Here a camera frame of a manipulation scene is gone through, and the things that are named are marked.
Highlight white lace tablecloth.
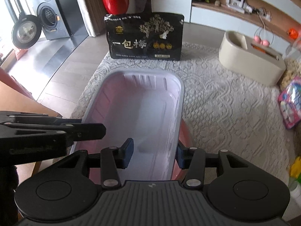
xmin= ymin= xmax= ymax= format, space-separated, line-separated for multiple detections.
xmin=71 ymin=43 xmax=294 ymax=185

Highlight grey washing machine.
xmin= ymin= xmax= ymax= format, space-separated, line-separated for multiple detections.
xmin=12 ymin=0 xmax=71 ymax=50

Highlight yellow toy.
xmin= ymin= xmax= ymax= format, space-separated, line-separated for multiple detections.
xmin=289 ymin=156 xmax=301 ymax=183

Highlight pink marshmallow bag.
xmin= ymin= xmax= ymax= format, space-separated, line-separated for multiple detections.
xmin=278 ymin=76 xmax=301 ymax=129

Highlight cream tissue box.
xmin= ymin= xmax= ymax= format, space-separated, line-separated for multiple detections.
xmin=218 ymin=31 xmax=286 ymax=86

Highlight black plum snack bag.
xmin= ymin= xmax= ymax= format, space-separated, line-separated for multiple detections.
xmin=104 ymin=12 xmax=184 ymax=61

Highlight clear glass snack jar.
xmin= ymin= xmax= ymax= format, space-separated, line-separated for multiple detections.
xmin=278 ymin=36 xmax=300 ymax=91

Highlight pink round earmuffs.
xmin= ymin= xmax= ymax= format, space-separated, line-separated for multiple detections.
xmin=254 ymin=27 xmax=274 ymax=47

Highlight white charging stand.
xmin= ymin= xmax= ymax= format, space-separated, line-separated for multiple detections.
xmin=226 ymin=0 xmax=253 ymax=14

